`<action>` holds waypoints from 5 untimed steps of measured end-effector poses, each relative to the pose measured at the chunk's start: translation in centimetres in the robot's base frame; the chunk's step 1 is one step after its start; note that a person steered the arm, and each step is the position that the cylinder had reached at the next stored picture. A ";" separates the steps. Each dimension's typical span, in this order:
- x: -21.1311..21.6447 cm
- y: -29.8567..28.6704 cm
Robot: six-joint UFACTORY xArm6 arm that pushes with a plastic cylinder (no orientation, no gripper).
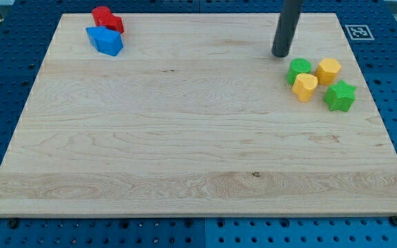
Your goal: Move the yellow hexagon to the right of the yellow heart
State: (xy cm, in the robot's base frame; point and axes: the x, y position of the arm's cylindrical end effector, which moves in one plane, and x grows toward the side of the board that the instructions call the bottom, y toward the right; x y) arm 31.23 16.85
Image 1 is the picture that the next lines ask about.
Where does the yellow heart block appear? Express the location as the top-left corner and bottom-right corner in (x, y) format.
(292, 73), (318, 103)

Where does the yellow hexagon block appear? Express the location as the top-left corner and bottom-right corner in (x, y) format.
(314, 58), (342, 85)

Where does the wooden board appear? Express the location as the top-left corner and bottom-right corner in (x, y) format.
(0, 13), (397, 218)

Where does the green cylinder block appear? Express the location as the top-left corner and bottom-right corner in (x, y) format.
(286, 58), (312, 85)

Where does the blue pentagon block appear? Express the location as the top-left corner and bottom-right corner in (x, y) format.
(96, 27), (123, 56)

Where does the blue cube block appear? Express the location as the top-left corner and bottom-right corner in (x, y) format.
(86, 26), (106, 51)

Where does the green star block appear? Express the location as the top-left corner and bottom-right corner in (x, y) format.
(323, 79), (356, 112)

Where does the red cylinder block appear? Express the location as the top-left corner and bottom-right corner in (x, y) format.
(92, 6), (112, 26)

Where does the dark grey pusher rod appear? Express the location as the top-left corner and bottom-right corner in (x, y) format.
(271, 0), (304, 58)

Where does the white fiducial marker tag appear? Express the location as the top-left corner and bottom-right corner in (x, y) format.
(345, 24), (374, 41)

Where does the black screw left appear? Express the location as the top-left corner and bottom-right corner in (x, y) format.
(7, 218), (19, 229)

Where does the black screw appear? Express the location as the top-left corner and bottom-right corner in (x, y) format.
(7, 218), (19, 229)
(389, 216), (397, 226)

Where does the black screw right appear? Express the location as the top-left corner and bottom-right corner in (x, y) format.
(389, 216), (397, 226)

